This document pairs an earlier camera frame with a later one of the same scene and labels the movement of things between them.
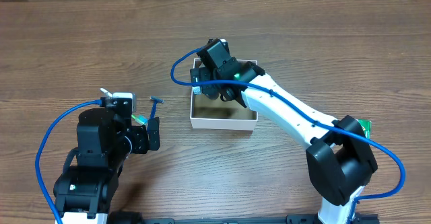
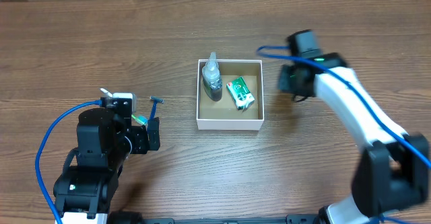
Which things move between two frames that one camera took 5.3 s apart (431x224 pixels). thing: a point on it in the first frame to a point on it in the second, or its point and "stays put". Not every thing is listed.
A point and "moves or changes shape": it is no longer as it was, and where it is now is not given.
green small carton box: x=366 y=126 moves or changes shape
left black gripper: x=142 y=142 stays put
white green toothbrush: x=142 y=120 stays put
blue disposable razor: x=156 y=99 stays put
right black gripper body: x=206 y=72 to x=289 y=81
